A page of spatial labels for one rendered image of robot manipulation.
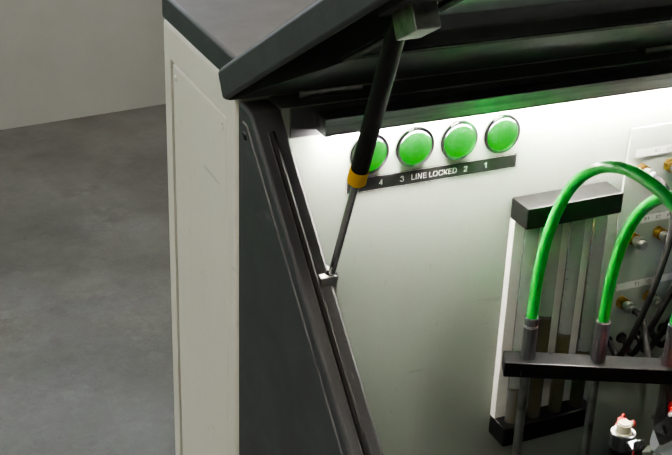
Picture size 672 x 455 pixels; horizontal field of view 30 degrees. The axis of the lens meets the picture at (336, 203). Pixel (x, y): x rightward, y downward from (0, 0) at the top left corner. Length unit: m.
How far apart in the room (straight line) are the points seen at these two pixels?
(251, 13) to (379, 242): 0.32
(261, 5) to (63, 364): 2.19
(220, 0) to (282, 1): 0.08
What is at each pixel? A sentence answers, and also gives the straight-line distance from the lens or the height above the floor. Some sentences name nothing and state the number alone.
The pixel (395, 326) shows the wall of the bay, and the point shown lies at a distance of 1.60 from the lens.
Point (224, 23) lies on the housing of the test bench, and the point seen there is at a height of 1.50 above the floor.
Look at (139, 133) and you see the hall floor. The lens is 5.16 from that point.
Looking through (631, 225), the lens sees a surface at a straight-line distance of 1.52.
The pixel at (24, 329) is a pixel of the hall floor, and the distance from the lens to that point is 3.83.
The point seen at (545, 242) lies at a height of 1.27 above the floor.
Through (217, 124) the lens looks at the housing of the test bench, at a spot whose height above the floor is 1.40.
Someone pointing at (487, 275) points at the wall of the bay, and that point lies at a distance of 1.63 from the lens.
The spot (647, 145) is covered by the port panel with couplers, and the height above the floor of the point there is 1.33.
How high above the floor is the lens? 1.95
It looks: 25 degrees down
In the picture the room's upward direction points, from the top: 2 degrees clockwise
